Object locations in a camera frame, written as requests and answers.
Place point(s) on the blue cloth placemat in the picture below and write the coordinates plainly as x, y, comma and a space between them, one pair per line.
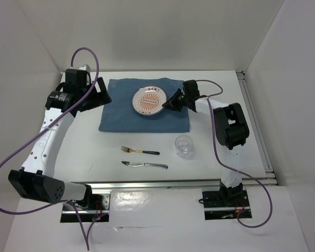
119, 116

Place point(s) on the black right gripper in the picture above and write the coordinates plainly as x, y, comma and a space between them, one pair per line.
171, 104

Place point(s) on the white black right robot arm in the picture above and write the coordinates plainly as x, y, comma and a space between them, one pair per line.
230, 132

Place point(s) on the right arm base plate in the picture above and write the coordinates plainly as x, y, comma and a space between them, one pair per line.
217, 209

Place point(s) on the aluminium front rail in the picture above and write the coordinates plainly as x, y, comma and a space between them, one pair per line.
151, 185

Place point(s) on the orange sunburst patterned plate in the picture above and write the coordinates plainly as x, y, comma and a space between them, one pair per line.
147, 101

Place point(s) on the aluminium rail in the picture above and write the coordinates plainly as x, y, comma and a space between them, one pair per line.
151, 185
270, 174

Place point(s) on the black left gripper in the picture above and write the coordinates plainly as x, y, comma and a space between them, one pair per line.
101, 98

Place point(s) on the silver table knife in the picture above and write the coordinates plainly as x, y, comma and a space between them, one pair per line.
132, 164

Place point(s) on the aluminium right side rail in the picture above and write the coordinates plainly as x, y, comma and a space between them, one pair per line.
270, 174

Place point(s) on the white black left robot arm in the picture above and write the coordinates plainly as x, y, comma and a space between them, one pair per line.
35, 179

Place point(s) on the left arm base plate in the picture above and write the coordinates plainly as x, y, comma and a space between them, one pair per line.
97, 210

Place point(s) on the gold fork dark handle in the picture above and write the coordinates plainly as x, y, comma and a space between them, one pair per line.
130, 150

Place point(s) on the clear plastic cup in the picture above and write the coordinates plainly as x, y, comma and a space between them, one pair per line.
183, 146

